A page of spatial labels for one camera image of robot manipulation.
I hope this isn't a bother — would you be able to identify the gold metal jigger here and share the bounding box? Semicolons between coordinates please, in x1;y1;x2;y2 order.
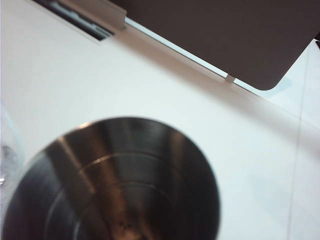
0;115;223;240

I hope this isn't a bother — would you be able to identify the clear wine glass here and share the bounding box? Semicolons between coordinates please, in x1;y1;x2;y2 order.
0;102;26;201

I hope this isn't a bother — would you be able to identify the brown desk partition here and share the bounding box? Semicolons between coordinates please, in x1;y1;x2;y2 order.
113;0;320;91

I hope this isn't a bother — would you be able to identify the beige cable tray lid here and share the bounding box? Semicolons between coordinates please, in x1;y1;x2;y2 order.
53;0;127;31

